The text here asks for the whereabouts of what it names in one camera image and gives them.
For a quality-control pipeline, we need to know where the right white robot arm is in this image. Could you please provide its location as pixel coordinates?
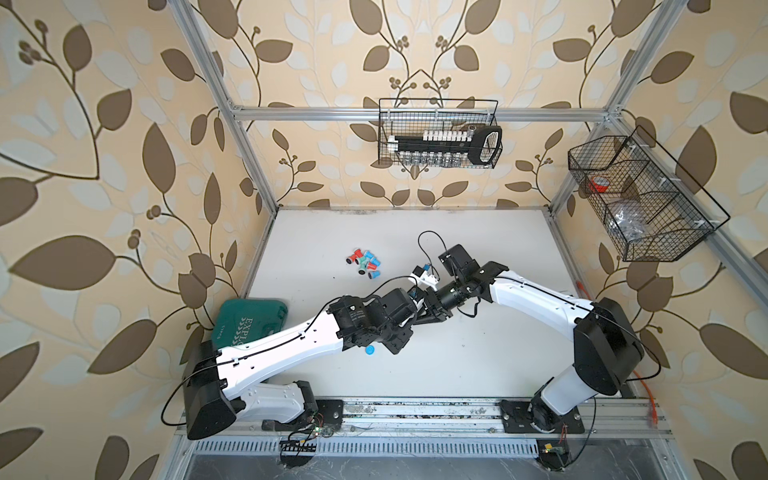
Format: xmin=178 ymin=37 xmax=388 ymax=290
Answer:
xmin=416 ymin=244 xmax=645 ymax=430

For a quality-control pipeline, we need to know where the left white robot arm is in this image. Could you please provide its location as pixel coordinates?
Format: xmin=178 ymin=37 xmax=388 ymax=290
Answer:
xmin=180 ymin=288 xmax=420 ymax=440

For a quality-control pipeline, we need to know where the green plastic tool case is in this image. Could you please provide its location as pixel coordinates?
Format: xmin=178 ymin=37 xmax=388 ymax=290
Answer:
xmin=211 ymin=298 xmax=288 ymax=349

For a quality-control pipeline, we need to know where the small circuit board left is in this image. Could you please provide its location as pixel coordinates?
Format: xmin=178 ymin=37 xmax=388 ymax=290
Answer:
xmin=278 ymin=427 xmax=334 ymax=469

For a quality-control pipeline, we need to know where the small circuit board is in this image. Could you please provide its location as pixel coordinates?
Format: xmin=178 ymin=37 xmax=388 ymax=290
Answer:
xmin=536 ymin=440 xmax=570 ymax=472
xmin=278 ymin=427 xmax=334 ymax=469

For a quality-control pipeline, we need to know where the small circuit board right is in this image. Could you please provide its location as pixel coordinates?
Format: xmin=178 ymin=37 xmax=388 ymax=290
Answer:
xmin=536 ymin=440 xmax=570 ymax=472

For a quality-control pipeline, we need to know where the clear plastic bag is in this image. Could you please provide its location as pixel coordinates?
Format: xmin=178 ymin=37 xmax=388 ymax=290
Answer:
xmin=606 ymin=200 xmax=654 ymax=245

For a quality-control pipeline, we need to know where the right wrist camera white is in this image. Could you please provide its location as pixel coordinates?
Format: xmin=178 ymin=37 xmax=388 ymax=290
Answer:
xmin=410 ymin=264 xmax=439 ymax=289

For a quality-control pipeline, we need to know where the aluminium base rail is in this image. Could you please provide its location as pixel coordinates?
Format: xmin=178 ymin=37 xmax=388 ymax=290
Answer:
xmin=175 ymin=394 xmax=667 ymax=445

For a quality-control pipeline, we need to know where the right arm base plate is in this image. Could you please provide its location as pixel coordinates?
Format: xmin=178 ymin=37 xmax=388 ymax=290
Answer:
xmin=498 ymin=400 xmax=586 ymax=435

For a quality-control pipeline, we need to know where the socket rail tool black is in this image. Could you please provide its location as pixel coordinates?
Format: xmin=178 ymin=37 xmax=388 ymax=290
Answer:
xmin=384 ymin=125 xmax=503 ymax=169

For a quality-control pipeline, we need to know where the black wire basket back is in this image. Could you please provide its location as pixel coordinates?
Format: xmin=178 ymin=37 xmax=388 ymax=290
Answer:
xmin=377 ymin=97 xmax=503 ymax=169

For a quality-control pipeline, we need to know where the black wire basket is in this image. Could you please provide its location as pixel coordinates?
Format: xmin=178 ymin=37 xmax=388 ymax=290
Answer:
xmin=377 ymin=97 xmax=503 ymax=169
xmin=568 ymin=125 xmax=731 ymax=262

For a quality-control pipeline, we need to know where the black wire basket right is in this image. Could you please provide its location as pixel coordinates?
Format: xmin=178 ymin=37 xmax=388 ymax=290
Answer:
xmin=568 ymin=125 xmax=731 ymax=262

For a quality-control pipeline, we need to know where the orange cable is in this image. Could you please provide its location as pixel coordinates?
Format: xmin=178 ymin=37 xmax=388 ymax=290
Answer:
xmin=574 ymin=280 xmax=660 ymax=428

